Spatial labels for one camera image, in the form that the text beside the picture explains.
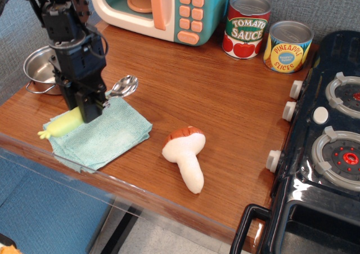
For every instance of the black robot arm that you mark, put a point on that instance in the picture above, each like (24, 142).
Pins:
(63, 20)

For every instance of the pineapple slices can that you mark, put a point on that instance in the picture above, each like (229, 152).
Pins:
(287, 46)

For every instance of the tomato sauce can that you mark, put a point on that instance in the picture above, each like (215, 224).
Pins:
(246, 23)

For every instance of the black toy stove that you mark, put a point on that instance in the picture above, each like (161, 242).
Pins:
(315, 193)

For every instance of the clear acrylic barrier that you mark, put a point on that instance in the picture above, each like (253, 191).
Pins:
(46, 211)

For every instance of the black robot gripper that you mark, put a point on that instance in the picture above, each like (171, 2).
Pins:
(79, 65)

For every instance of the teal toy microwave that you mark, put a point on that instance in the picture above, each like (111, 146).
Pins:
(190, 22)

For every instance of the small stainless steel pot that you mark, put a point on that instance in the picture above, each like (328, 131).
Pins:
(39, 68)

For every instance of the spoon with yellow-green handle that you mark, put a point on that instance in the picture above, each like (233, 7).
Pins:
(69, 121)

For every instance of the plush white brown mushroom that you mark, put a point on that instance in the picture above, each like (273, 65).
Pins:
(182, 147)

